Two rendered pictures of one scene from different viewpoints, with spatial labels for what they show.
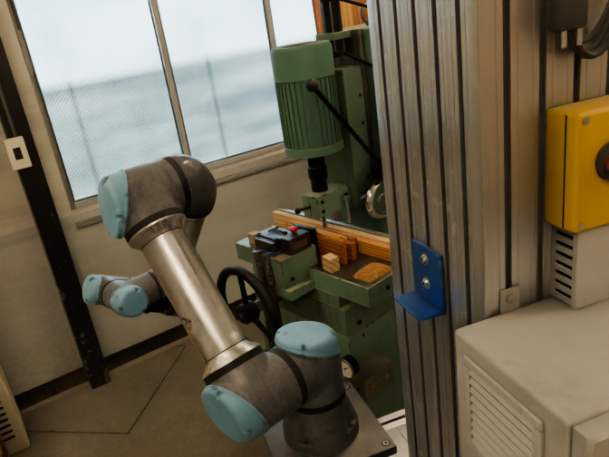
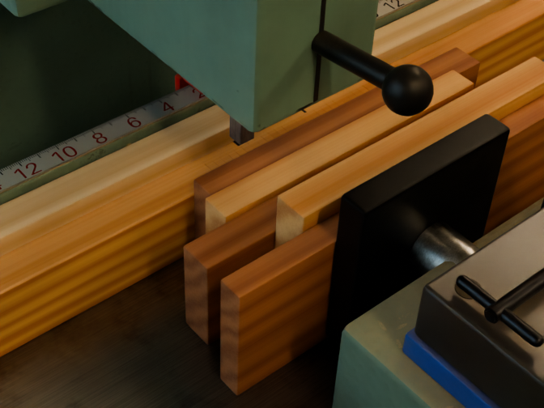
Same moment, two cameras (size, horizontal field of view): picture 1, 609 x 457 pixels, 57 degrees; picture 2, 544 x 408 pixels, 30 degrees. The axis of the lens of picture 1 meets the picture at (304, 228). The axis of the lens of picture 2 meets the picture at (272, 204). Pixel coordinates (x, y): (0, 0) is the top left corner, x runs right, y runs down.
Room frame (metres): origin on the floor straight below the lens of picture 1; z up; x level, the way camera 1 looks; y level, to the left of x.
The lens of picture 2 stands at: (1.65, 0.33, 1.27)
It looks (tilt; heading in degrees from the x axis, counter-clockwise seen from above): 43 degrees down; 268
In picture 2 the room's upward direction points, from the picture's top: 3 degrees clockwise
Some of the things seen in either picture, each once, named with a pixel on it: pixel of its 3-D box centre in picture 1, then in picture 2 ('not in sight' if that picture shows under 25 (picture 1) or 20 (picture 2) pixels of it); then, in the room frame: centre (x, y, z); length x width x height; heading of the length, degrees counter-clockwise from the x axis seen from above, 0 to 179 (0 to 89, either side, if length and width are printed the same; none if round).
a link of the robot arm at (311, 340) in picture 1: (307, 361); not in sight; (0.90, 0.03, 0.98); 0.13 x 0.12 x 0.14; 129
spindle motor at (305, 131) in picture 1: (307, 100); not in sight; (1.65, -0.07, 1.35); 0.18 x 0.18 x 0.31
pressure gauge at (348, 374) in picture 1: (350, 368); not in sight; (1.32, -0.07, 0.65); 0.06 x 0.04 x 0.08; 39
